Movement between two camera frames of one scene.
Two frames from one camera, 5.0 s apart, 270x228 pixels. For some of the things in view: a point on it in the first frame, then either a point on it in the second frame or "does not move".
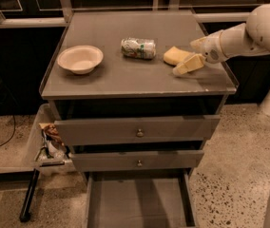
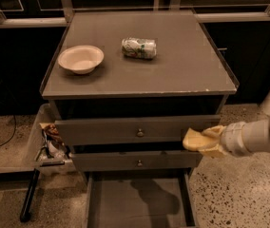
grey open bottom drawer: [144, 199] does not move
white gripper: [211, 49] -> [232, 139]
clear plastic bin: [46, 148] does not move
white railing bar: [52, 21] does not move
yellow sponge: [176, 55] -> [195, 142]
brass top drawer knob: [140, 134] does not move
